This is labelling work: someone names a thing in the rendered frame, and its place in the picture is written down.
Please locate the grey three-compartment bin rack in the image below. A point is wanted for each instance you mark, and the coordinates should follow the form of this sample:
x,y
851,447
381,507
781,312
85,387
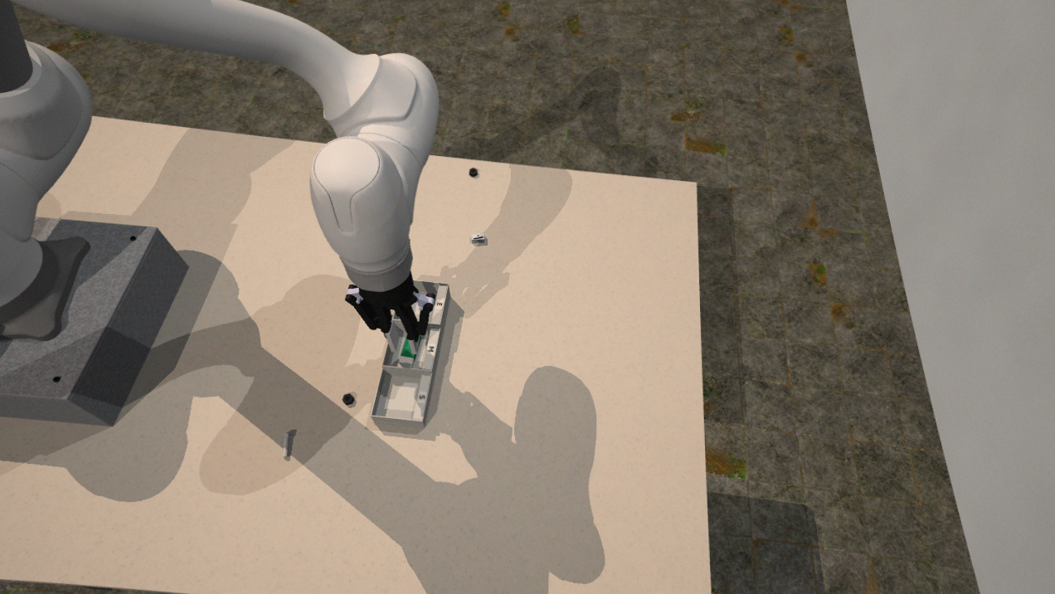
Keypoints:
x,y
398,388

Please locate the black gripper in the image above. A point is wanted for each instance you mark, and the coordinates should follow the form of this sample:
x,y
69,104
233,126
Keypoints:
x,y
364,300

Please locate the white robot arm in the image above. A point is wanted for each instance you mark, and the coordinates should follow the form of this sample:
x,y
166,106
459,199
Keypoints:
x,y
363,199

